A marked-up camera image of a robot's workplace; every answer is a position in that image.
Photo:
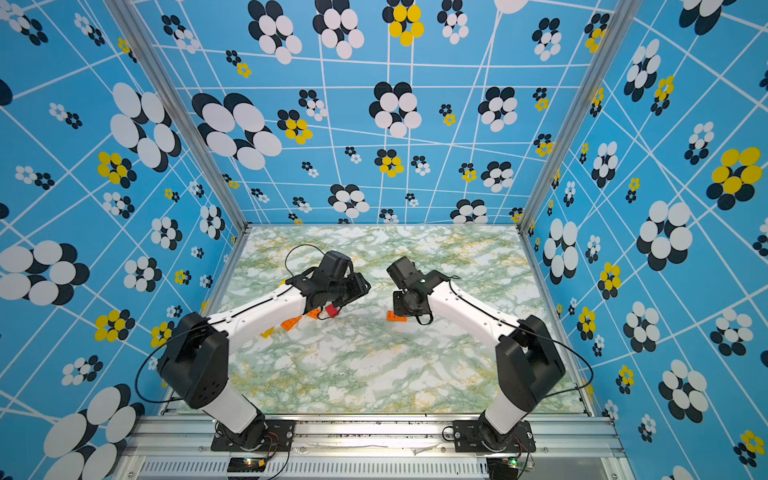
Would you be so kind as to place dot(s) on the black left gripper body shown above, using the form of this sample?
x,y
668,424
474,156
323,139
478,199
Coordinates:
x,y
351,289

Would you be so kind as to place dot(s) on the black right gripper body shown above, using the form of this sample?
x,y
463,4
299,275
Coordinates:
x,y
401,306

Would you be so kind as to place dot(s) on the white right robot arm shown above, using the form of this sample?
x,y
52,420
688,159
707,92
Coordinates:
x,y
527,361

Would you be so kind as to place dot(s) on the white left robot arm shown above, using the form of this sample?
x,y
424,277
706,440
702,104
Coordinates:
x,y
195,360

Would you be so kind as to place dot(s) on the orange long lego plate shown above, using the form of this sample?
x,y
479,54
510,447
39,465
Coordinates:
x,y
291,323

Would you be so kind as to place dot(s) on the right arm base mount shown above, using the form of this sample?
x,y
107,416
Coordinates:
x,y
478,436

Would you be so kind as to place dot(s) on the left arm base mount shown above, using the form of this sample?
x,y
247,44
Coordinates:
x,y
262,436

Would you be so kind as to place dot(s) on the aluminium front rail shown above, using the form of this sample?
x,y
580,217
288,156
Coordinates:
x,y
409,446

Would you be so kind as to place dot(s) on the left aluminium corner post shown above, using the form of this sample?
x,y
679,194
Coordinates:
x,y
128,21

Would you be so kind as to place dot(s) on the aluminium corner post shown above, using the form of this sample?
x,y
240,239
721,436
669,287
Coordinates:
x,y
128,21
621,21

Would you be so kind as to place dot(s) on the right aluminium corner post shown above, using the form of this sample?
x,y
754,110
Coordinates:
x,y
621,21

